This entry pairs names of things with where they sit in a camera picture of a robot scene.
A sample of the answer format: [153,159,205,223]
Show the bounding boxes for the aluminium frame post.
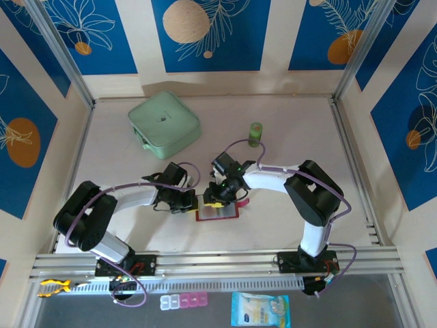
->
[331,0,394,105]
[24,0,97,109]

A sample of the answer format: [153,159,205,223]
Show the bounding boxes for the slotted grey cable duct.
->
[36,277,305,297]

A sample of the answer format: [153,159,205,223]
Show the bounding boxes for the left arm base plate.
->
[94,254,158,277]

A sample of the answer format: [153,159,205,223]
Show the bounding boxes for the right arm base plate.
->
[277,251,339,274]

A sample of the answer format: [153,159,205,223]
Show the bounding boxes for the yellow black pliers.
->
[38,278,90,299]

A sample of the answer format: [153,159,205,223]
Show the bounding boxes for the white pink pill organizer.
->
[159,292,209,311]

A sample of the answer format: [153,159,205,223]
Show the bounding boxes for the aluminium mounting rail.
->
[29,247,406,279]

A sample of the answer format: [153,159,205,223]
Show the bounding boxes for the blue snack bag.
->
[231,292,291,327]

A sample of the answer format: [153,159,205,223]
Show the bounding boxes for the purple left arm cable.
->
[64,161,201,307]

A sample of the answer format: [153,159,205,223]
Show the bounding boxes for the mint green zip pouch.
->
[128,90,202,161]

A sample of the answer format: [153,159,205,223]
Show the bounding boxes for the small green bottle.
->
[248,122,263,148]

